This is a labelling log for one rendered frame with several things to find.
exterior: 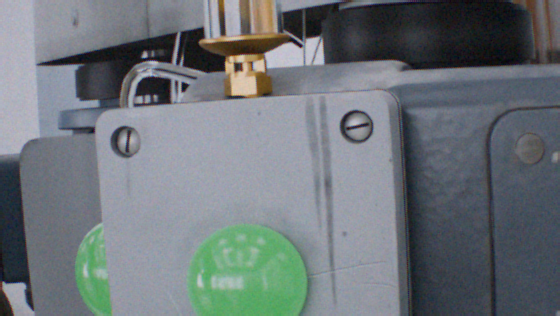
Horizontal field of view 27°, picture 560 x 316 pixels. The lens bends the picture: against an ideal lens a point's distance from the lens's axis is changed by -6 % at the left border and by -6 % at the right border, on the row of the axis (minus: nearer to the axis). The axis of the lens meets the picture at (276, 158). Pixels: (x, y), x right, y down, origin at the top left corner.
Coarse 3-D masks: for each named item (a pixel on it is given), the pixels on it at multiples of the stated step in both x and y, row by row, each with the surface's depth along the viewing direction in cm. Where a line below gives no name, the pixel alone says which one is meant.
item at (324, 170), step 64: (128, 128) 31; (192, 128) 30; (256, 128) 30; (320, 128) 30; (384, 128) 29; (128, 192) 30; (192, 192) 30; (256, 192) 30; (320, 192) 30; (384, 192) 29; (128, 256) 31; (192, 256) 30; (320, 256) 30; (384, 256) 29
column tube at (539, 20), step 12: (516, 0) 81; (528, 0) 81; (540, 0) 81; (552, 0) 81; (540, 12) 81; (552, 12) 81; (540, 24) 81; (552, 24) 81; (540, 36) 81; (552, 36) 81; (540, 48) 81; (552, 48) 81; (540, 60) 81; (552, 60) 81
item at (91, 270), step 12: (96, 228) 32; (84, 240) 32; (96, 240) 32; (84, 252) 32; (96, 252) 32; (84, 264) 32; (96, 264) 32; (84, 276) 32; (96, 276) 32; (84, 288) 32; (96, 288) 32; (108, 288) 31; (84, 300) 32; (96, 300) 32; (108, 300) 32; (96, 312) 32; (108, 312) 32
